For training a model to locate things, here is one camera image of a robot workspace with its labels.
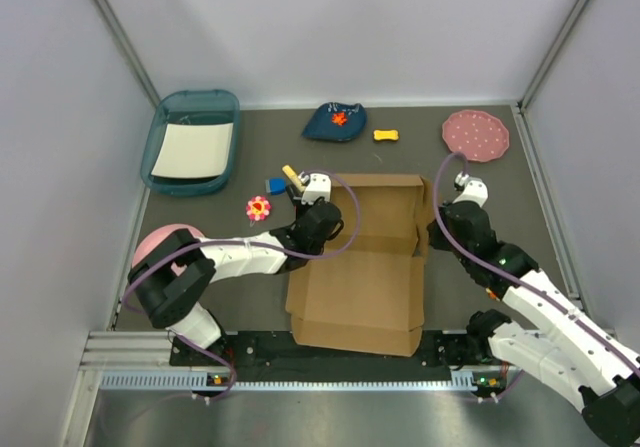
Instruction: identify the brown cardboard box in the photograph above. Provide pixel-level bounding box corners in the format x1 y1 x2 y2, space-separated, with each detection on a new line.
285 174 434 357

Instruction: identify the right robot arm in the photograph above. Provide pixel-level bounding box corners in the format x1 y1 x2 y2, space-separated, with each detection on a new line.
429 201 639 446

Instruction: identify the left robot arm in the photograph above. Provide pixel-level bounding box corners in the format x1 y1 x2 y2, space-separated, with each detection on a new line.
125 200 344 350

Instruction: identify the blue small eraser block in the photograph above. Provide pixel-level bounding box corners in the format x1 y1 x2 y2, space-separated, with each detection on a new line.
265 178 286 196

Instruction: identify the yellow pink marker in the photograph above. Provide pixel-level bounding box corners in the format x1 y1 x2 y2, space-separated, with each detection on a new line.
282 165 308 207

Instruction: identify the pink flower charm left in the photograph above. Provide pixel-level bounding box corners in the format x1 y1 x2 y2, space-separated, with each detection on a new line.
245 195 271 226

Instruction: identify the dark blue fish dish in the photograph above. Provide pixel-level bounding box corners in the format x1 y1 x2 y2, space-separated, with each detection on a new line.
302 102 368 142

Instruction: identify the yellow bone sponge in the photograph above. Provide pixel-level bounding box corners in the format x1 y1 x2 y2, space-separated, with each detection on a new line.
373 129 399 142

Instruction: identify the white paper sheet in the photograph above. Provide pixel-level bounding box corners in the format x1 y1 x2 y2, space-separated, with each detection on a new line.
151 123 234 179

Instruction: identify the teal plastic bin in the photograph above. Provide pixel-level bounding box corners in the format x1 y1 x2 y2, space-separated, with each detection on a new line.
140 89 240 197

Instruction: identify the plain pink plate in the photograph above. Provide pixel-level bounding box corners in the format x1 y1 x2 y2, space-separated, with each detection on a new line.
132 223 204 267

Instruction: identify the pink dotted plate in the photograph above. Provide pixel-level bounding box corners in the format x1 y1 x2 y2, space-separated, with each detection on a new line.
442 109 510 163

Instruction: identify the orange grey marker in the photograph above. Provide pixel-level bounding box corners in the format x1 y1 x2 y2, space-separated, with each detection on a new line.
485 289 500 301

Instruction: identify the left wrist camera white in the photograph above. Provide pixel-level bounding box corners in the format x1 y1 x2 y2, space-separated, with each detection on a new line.
298 172 332 206

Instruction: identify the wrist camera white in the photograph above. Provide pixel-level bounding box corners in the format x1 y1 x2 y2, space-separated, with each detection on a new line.
453 172 489 208
298 172 332 206

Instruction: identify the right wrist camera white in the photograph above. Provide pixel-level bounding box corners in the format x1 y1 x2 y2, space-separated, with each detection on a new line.
453 172 489 208

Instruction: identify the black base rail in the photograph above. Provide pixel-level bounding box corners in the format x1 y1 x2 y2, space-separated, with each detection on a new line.
169 329 532 383

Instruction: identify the aluminium frame profile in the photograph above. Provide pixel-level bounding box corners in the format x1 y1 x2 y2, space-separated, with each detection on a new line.
81 332 522 393

